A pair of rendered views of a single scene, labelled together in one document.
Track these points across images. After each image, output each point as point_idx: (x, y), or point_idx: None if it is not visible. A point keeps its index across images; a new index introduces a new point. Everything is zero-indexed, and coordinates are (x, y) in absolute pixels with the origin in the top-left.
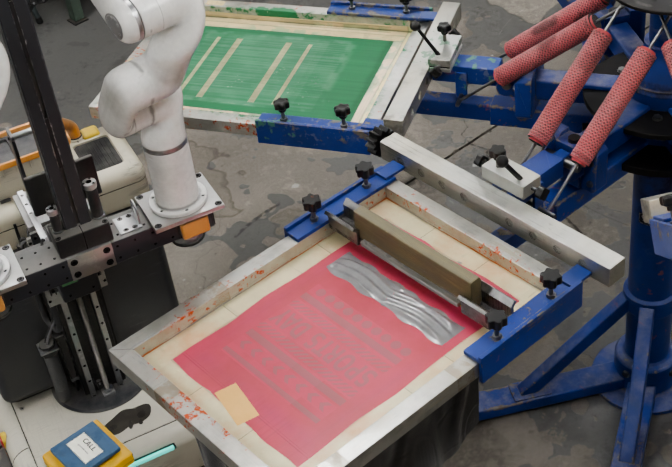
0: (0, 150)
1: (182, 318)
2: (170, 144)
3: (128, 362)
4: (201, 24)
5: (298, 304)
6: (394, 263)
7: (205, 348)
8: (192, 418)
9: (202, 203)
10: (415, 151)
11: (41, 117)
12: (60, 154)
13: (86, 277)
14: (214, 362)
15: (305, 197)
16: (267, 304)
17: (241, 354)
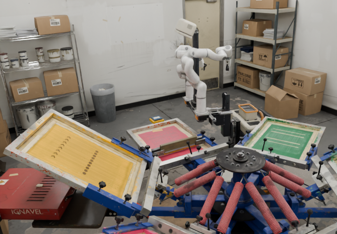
0: (247, 107)
1: (181, 124)
2: (196, 95)
3: (172, 119)
4: (185, 67)
5: (180, 137)
6: None
7: (174, 128)
8: (153, 124)
9: (197, 112)
10: (217, 146)
11: None
12: None
13: (222, 131)
14: (169, 129)
15: (203, 130)
16: (182, 134)
17: (170, 131)
